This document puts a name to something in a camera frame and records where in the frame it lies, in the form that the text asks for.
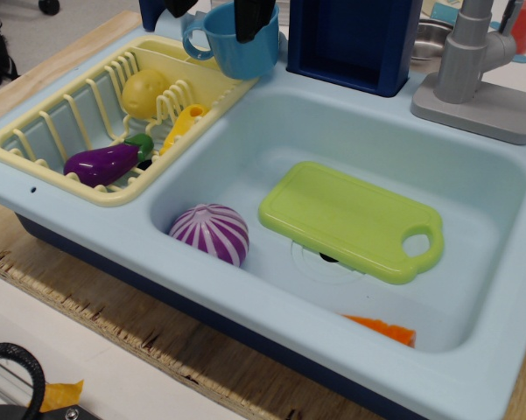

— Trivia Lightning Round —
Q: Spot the cream plastic drying rack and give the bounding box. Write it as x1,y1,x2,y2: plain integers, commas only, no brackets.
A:
0,36,255,207

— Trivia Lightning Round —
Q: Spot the purple striped toy onion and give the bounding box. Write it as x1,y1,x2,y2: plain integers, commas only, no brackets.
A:
168,204,249,267

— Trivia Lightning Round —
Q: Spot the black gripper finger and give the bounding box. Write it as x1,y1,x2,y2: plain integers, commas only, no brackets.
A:
234,0,276,44
163,0,197,18

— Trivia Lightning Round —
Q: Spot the light blue toy sink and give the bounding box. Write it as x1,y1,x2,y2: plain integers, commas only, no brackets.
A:
0,29,526,419

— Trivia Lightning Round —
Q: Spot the dark blue box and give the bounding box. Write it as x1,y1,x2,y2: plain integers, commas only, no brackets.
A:
286,0,422,97

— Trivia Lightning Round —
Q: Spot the green plastic cutting board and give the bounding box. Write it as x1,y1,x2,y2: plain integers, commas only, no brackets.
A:
258,161,445,284

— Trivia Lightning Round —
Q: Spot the black cable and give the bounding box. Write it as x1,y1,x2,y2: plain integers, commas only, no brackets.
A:
0,342,47,415

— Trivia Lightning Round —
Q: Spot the black chair wheel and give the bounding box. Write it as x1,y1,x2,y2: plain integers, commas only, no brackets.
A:
38,0,60,16

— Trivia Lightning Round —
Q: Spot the yellow toy utensil handle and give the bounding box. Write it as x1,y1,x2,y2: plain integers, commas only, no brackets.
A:
159,104,209,156

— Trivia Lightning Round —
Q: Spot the metal bowl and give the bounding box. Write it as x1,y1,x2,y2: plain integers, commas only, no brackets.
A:
411,18,453,61

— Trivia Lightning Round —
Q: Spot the yellow tape piece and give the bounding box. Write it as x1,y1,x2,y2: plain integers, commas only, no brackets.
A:
39,380,84,413

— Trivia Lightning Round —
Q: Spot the blue plastic cup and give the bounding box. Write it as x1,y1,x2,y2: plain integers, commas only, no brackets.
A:
182,2,279,80

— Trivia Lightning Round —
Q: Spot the red plastic cup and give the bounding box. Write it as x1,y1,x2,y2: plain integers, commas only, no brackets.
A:
511,1,526,54

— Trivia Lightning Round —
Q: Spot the purple toy eggplant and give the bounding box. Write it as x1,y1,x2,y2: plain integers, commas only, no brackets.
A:
64,134,154,187

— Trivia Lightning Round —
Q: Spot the grey toy faucet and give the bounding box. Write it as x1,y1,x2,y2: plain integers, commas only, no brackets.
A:
410,1,526,145

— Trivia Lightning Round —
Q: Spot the yellow toy potato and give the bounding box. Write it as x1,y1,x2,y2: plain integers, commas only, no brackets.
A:
122,69,169,120

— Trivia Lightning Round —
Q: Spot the orange toy carrot piece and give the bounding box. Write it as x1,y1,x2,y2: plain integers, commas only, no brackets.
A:
343,314,417,348

